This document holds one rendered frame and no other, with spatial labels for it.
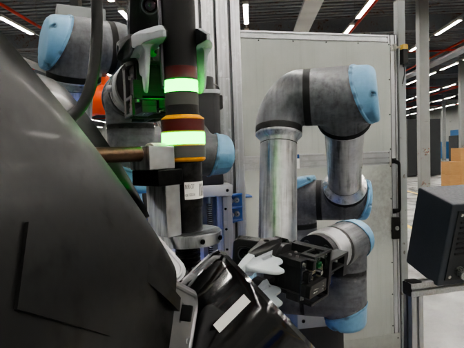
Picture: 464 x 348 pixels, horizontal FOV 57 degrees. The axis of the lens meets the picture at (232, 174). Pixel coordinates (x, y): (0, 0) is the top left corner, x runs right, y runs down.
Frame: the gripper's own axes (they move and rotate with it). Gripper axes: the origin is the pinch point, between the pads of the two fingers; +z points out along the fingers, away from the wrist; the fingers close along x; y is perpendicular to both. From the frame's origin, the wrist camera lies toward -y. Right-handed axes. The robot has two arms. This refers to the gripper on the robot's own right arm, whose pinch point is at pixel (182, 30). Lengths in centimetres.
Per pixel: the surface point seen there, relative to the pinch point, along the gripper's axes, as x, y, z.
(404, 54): -181, -41, -147
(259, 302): -0.5, 22.4, 13.3
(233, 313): 1.2, 23.1, 12.7
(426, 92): -854, -119, -732
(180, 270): 2.2, 22.1, 3.3
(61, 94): 10.7, 4.7, -10.8
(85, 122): 8.7, 8.1, -7.5
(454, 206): -62, 24, -20
